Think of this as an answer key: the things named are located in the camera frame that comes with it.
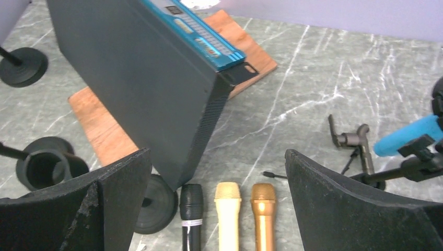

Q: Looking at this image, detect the black shock mount stand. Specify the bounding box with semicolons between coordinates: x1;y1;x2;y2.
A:
1;47;49;88

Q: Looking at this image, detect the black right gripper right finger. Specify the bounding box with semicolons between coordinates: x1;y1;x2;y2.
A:
285;149;442;250

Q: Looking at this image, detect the dark grey server chassis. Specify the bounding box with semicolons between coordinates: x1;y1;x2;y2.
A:
46;1;258;190

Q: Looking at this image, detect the black tripod mic stand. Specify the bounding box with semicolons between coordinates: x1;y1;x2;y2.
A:
262;76;443;191

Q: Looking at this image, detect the gold microphone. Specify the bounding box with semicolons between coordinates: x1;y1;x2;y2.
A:
251;183;276;251

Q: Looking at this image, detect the wooden board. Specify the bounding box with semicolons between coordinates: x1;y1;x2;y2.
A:
68;10;277;166

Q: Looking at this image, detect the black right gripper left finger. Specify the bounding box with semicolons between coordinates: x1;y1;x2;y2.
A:
1;149;151;251

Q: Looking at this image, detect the black desk stand with clip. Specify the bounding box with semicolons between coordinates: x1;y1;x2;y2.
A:
1;136;178;234

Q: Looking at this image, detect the cream beige microphone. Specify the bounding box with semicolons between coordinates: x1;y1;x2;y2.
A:
214;182;242;251

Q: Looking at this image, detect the black microphone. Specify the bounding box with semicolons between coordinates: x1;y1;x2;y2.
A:
179;184;204;251

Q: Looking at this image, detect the blue microphone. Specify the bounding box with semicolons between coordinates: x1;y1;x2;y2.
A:
373;115;442;157

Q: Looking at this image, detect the dark metal clamp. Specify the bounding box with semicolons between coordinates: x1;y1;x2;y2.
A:
328;114;375;175

